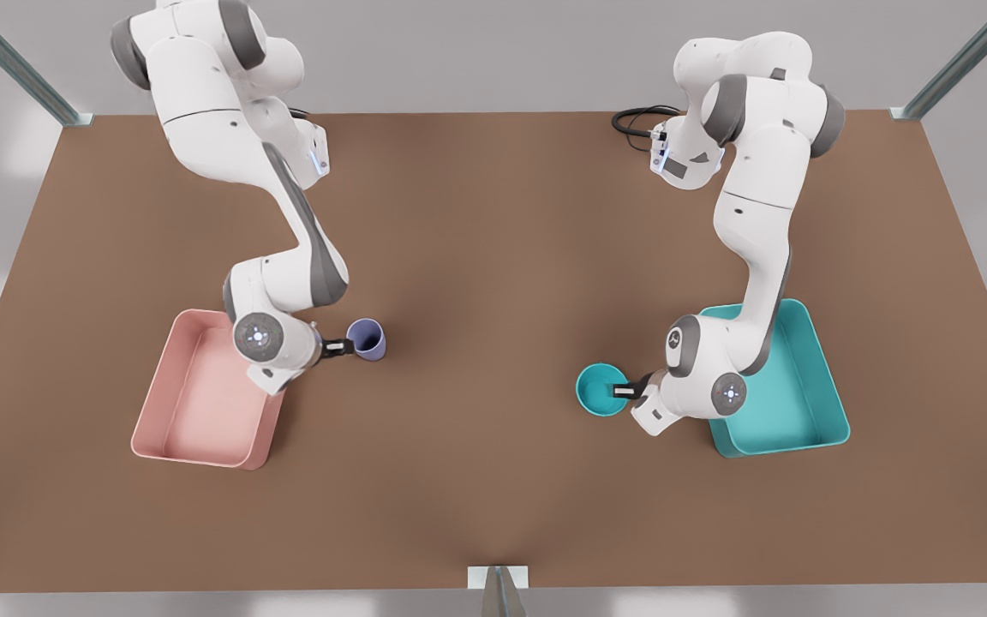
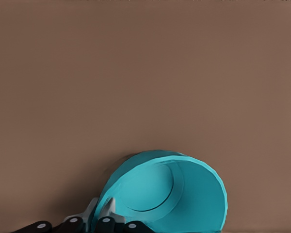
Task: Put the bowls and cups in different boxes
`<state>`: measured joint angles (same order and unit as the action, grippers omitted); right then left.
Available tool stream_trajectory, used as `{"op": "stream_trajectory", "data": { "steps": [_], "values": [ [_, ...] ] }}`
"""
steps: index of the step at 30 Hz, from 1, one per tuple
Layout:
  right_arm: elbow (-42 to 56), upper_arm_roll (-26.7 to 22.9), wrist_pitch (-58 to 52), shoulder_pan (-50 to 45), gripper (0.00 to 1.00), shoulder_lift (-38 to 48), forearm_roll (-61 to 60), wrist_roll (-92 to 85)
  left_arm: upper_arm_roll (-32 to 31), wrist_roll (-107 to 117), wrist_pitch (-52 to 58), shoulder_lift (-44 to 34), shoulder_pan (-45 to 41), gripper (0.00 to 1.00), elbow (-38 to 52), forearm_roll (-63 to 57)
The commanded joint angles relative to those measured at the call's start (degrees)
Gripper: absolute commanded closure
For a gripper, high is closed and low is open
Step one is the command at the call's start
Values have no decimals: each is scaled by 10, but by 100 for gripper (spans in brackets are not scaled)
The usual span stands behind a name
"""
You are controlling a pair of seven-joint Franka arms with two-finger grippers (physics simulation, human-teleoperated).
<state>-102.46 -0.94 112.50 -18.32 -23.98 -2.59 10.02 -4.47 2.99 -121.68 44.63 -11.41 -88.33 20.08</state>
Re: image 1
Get purple cup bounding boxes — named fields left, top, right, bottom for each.
left=346, top=318, right=387, bottom=362

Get teal bowl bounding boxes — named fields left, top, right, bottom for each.
left=576, top=362, right=631, bottom=418

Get pink box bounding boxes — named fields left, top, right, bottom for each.
left=131, top=308, right=285, bottom=471

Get teal box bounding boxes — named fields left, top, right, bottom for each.
left=698, top=298, right=852, bottom=458

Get silver frame post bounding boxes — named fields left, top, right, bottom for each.
left=0, top=0, right=93, bottom=128
left=889, top=0, right=987, bottom=122
left=468, top=565, right=529, bottom=617

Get black cable loop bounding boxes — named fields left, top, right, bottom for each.
left=612, top=105, right=685, bottom=153

